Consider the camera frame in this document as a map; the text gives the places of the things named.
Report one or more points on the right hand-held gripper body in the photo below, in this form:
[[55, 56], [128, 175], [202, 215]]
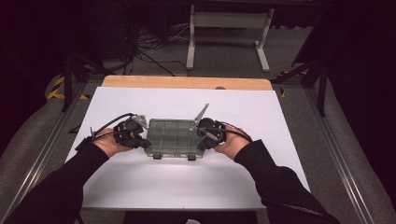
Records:
[[214, 132]]

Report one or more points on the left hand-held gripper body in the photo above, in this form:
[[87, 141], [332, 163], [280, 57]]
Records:
[[127, 133]]

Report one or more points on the grey clear compartment box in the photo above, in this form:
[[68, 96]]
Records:
[[171, 137]]

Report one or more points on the person's right hand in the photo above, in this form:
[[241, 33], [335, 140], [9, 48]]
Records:
[[233, 146]]

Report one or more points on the person's left hand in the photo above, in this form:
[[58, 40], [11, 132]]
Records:
[[107, 145]]

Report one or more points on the white board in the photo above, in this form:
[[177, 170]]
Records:
[[174, 183]]

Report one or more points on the black tripod stand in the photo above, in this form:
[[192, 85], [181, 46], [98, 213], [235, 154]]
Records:
[[322, 93], [67, 84]]

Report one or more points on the yellow black floor tape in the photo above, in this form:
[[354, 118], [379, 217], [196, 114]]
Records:
[[56, 90]]

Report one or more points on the white metal stand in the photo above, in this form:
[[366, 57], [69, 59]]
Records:
[[230, 20]]

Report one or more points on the aluminium rail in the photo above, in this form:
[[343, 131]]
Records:
[[339, 161], [40, 158]]

